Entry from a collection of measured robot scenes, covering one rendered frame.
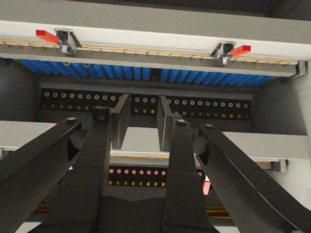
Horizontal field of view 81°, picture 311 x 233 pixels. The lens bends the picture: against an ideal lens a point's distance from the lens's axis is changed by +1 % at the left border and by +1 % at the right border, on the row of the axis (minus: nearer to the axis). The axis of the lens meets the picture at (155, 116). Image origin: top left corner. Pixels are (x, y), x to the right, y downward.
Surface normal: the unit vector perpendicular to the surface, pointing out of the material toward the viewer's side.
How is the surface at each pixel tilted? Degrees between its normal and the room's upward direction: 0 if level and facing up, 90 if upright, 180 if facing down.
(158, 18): 111
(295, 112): 90
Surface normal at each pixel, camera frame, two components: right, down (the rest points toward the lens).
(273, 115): -1.00, -0.05
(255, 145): 0.06, -0.18
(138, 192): 0.04, 0.18
